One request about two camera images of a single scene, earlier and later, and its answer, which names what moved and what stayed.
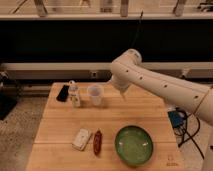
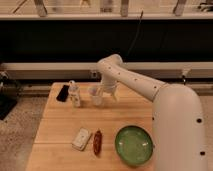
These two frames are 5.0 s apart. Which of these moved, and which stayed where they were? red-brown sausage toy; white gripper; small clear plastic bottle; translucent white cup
Moved: white gripper
Stayed: red-brown sausage toy; small clear plastic bottle; translucent white cup
